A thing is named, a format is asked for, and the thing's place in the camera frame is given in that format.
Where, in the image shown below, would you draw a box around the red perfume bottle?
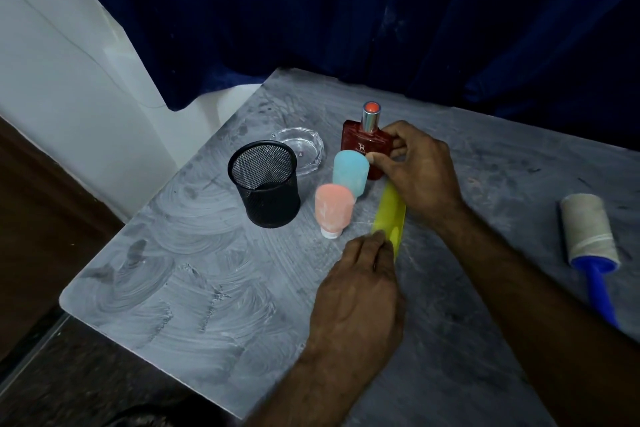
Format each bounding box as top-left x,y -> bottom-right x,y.
341,101 -> 395,181

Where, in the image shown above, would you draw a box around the pink bottle white cap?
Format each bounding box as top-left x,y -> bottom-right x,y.
313,183 -> 356,240

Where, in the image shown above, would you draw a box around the dark blue curtain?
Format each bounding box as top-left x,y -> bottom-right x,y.
55,0 -> 640,151

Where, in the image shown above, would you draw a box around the light blue bottle white cap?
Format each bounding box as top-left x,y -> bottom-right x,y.
331,149 -> 371,201

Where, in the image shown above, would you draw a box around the clear glass ashtray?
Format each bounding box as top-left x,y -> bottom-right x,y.
271,127 -> 326,177

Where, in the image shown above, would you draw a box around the person's right forearm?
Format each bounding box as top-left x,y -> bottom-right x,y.
432,207 -> 640,427

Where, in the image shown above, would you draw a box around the white lint roll refill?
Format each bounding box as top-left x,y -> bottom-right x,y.
559,193 -> 621,265

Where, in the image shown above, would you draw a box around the blue lint roller handle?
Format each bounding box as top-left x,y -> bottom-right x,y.
571,256 -> 621,330

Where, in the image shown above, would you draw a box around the brown wooden panel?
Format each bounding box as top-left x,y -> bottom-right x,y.
0,117 -> 125,362

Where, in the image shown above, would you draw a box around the person's left hand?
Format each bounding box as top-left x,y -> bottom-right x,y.
302,230 -> 406,378

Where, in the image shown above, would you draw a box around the person's right hand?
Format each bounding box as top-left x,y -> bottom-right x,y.
365,120 -> 469,230

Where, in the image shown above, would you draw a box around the black mesh cup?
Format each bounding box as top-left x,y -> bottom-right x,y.
227,140 -> 302,229

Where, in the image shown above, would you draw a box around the yellow-green comb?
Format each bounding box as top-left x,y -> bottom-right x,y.
371,179 -> 407,260

